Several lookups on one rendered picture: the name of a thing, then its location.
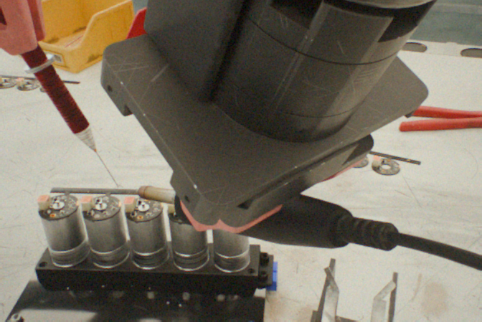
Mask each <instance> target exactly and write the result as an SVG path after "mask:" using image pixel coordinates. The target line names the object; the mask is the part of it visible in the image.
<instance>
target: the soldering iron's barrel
mask: <svg viewBox="0 0 482 322"><path fill-rule="evenodd" d="M138 195H139V196H140V198H141V199H145V200H149V201H155V202H162V203H166V204H174V195H175V192H174V190H173V189H166V188H161V187H155V186H146V185H143V186H140V187H139V189H138Z"/></svg>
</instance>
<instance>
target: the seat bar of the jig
mask: <svg viewBox="0 0 482 322"><path fill-rule="evenodd" d="M208 245H209V261H208V263H207V264H206V265H205V266H203V267H201V268H199V269H197V270H194V271H185V270H180V268H178V267H177V266H175V264H174V256H173V250H172V242H171V241H168V246H169V258H168V260H167V262H166V263H164V264H163V265H161V266H159V267H158V268H154V269H148V270H147V269H141V268H139V267H136V266H135V265H134V263H133V256H132V252H131V242H130V240H128V246H129V250H130V255H129V257H128V258H127V259H126V260H125V261H124V262H123V263H121V264H120V265H117V266H115V267H112V268H101V267H97V266H95V265H94V263H93V257H92V254H91V251H90V252H89V254H88V257H87V258H86V259H85V260H83V261H82V262H81V263H78V264H76V265H72V267H59V266H56V265H54V264H53V262H52V259H51V257H50V253H49V248H48V246H47V248H46V250H45V251H44V253H43V256H41V257H40V259H39V262H38V263H37V264H36V267H35V272H36V275H37V279H38V280H78V281H84V280H94V281H111V282H123V281H128V282H145V283H176V284H193V285H225V286H241V287H258V277H259V275H258V273H259V269H260V245H250V263H249V265H248V266H247V267H246V268H244V269H243V270H240V271H239V272H236V273H226V272H223V270H220V269H218V268H217V267H216V266H215V264H214V248H213V243H208Z"/></svg>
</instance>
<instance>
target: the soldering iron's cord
mask: <svg viewBox="0 0 482 322"><path fill-rule="evenodd" d="M387 241H388V243H390V244H392V245H396V246H400V247H406V248H408V249H411V250H417V251H421V252H424V253H427V254H430V255H436V257H441V258H445V259H447V260H449V261H452V262H458V263H459V264H461V265H466V266H468V267H471V268H473V269H476V270H478V271H481V272H482V255H479V253H476V252H471V251H468V250H466V249H462V248H459V247H456V246H453V245H448V244H444V243H442V242H438V241H435V240H429V239H428V238H424V237H418V236H413V235H410V234H406V233H401V232H389V234H388V235H387Z"/></svg>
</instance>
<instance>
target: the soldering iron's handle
mask: <svg viewBox="0 0 482 322"><path fill-rule="evenodd" d="M174 210H175V212H176V214H177V215H178V218H179V219H180V220H181V221H182V222H183V223H185V224H189V226H193V224H192V223H191V222H190V220H189V218H188V216H187V215H186V214H185V213H184V212H183V210H182V207H181V202H180V198H179V197H178V195H177V194H176V193H175V195H174ZM389 232H399V230H397V228H396V227H395V225H394V224H393V223H391V222H383V221H377V220H372V219H365V218H362V217H353V215H352V214H351V212H350V211H349V210H348V209H345V208H343V207H342V206H341V205H340V204H335V203H331V202H327V201H324V200H321V199H319V198H315V197H312V196H307V195H304V194H299V195H297V196H295V197H293V198H292V199H289V200H288V201H287V202H285V203H283V206H282V207H281V208H280V209H279V211H278V212H276V213H274V214H271V215H270V216H268V217H266V218H265V219H264V220H262V221H260V222H258V223H257V224H254V225H253V226H251V227H250V228H248V229H245V230H243V231H241V232H237V233H235V234H238V235H241V236H244V237H251V238H254V239H258V240H265V241H268V242H270V243H275V244H278V245H292V246H303V247H313V248H323V249H337V248H341V247H346V246H347V245H348V244H355V245H362V246H365V247H371V248H373V249H376V250H384V251H390V250H392V249H394V248H396V247H397V246H396V245H392V244H390V243H388V241H387V235H388V234H389Z"/></svg>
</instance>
